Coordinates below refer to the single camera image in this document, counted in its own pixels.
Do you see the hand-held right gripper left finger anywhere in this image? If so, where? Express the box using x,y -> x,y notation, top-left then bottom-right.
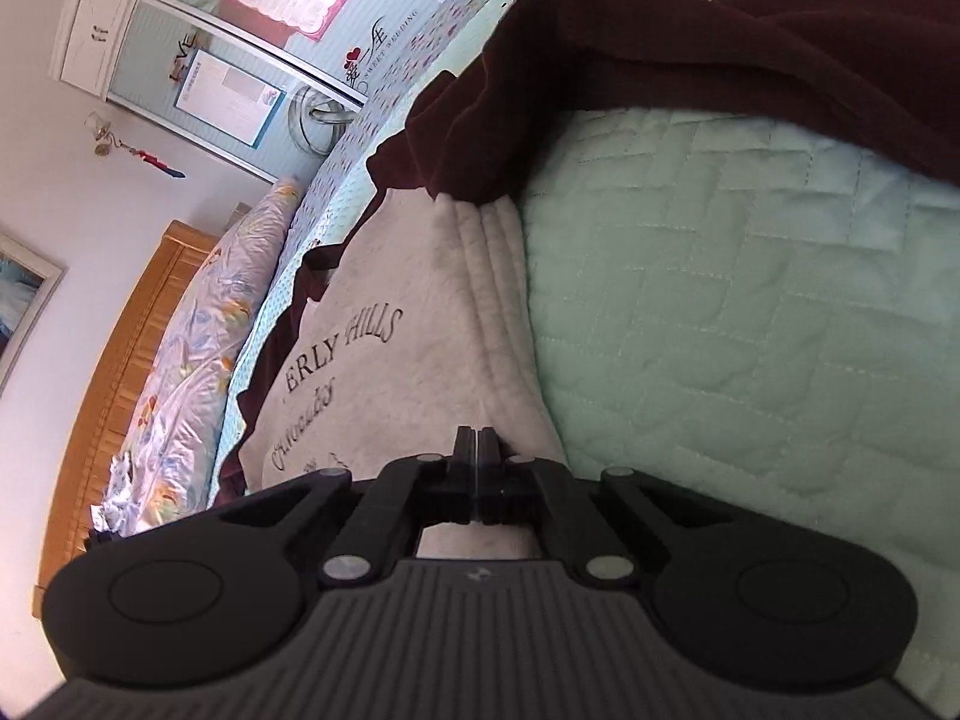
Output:
217,426 -> 478,587

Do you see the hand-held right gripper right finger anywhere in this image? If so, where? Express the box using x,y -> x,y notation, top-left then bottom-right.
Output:
477,426 -> 740,587

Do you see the beige and maroon hoodie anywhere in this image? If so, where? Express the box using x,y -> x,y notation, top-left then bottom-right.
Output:
210,0 -> 960,563

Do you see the green bee-print quilt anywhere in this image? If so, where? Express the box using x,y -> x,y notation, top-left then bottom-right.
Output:
217,0 -> 960,698

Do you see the floral duvet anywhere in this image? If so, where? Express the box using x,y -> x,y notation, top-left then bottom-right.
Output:
90,176 -> 305,541

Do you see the wooden headboard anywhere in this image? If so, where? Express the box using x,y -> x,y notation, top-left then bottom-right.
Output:
34,220 -> 222,593

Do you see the red hanging ornament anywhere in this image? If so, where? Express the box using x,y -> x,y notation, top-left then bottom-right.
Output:
120,146 -> 187,181

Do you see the blue-bordered poster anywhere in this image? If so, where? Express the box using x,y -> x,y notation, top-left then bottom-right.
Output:
174,49 -> 287,151

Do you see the framed wedding photo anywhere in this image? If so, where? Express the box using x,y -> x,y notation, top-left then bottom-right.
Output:
0,229 -> 68,395

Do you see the light blue sliding-door wardrobe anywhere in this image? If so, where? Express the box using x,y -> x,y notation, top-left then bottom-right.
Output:
49,0 -> 496,185

